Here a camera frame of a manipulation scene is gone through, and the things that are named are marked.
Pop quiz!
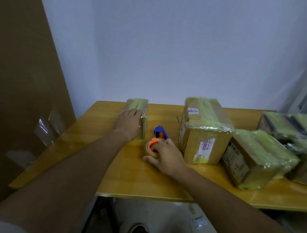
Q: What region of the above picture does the person's left white slipper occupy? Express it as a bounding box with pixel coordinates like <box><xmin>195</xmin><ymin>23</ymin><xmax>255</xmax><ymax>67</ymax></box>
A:
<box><xmin>130</xmin><ymin>223</ymin><xmax>147</xmax><ymax>233</ymax></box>

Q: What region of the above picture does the small diamond sticker cardboard box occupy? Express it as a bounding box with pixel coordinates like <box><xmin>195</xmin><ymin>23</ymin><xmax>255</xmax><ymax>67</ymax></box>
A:
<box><xmin>119</xmin><ymin>98</ymin><xmax>149</xmax><ymax>141</ymax></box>

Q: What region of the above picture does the person's left forearm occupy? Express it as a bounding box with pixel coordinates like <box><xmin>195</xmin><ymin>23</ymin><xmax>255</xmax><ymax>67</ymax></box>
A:
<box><xmin>0</xmin><ymin>130</ymin><xmax>132</xmax><ymax>233</ymax></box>

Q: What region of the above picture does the person's right forearm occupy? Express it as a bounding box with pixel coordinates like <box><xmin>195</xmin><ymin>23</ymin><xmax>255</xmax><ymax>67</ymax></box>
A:
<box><xmin>177</xmin><ymin>166</ymin><xmax>289</xmax><ymax>233</ymax></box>

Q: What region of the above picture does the large brown cardboard sheet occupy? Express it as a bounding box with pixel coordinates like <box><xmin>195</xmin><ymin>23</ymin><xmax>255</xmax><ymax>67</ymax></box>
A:
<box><xmin>0</xmin><ymin>0</ymin><xmax>77</xmax><ymax>203</ymax></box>

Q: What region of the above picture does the silver foil packet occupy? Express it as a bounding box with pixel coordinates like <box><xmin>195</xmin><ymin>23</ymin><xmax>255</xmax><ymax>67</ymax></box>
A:
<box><xmin>192</xmin><ymin>215</ymin><xmax>209</xmax><ymax>229</ymax></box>

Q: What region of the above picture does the person's right hand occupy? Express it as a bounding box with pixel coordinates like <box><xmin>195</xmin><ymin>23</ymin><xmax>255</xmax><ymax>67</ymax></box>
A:
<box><xmin>143</xmin><ymin>138</ymin><xmax>189</xmax><ymax>180</ymax></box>

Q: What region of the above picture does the black metal table leg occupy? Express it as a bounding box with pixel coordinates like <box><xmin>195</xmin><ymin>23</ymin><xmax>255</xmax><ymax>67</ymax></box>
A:
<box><xmin>81</xmin><ymin>196</ymin><xmax>121</xmax><ymax>233</ymax></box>

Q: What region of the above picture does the person's white shirt sleeve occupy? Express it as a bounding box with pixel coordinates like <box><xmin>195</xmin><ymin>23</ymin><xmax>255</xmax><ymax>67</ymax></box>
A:
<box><xmin>0</xmin><ymin>219</ymin><xmax>27</xmax><ymax>233</ymax></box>

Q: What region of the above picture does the small box with 031 label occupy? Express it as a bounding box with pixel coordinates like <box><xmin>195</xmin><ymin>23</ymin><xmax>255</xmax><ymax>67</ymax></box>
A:
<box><xmin>252</xmin><ymin>129</ymin><xmax>301</xmax><ymax>180</ymax></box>

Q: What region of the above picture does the taped box with blue stripe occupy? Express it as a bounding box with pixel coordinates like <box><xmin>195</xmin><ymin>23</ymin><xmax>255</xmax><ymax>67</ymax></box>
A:
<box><xmin>257</xmin><ymin>111</ymin><xmax>305</xmax><ymax>145</ymax></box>

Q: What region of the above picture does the taped box with label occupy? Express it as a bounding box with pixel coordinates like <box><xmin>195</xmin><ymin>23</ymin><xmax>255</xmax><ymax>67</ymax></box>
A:
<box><xmin>220</xmin><ymin>129</ymin><xmax>286</xmax><ymax>191</ymax></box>

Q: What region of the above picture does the orange dispenser with yellow tape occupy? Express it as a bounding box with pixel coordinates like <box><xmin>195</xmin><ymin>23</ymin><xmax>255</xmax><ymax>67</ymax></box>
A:
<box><xmin>145</xmin><ymin>125</ymin><xmax>170</xmax><ymax>160</ymax></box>

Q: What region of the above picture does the yellow wooden table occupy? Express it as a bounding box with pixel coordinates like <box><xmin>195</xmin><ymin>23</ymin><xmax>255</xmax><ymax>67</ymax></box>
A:
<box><xmin>8</xmin><ymin>100</ymin><xmax>307</xmax><ymax>213</ymax></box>

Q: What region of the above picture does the person's left hand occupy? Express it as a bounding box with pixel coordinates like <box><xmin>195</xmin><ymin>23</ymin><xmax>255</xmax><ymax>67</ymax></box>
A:
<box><xmin>113</xmin><ymin>108</ymin><xmax>144</xmax><ymax>142</ymax></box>

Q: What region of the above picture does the large pink label cardboard box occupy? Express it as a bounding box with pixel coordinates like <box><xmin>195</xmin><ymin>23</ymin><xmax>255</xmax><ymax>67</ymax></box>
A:
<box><xmin>178</xmin><ymin>97</ymin><xmax>235</xmax><ymax>165</ymax></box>

